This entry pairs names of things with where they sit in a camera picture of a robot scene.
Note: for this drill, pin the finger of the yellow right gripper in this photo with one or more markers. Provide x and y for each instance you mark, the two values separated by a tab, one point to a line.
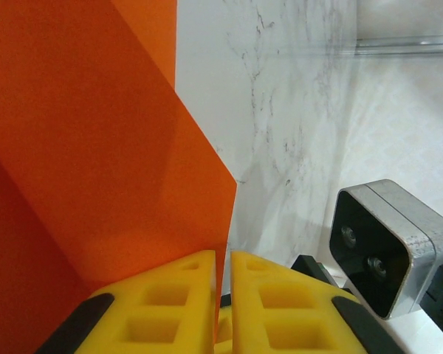
314	269
224	332

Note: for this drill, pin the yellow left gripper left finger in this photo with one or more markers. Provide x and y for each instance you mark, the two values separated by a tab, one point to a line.
151	317

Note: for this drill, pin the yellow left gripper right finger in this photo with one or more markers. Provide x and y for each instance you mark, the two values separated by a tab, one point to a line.
288	317

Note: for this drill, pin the orange paper sheet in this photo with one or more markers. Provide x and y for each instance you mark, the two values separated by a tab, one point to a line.
96	129

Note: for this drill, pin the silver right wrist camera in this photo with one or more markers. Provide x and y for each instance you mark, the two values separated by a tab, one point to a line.
391	228

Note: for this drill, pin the aluminium frame post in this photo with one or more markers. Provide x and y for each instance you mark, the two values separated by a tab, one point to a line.
409	46

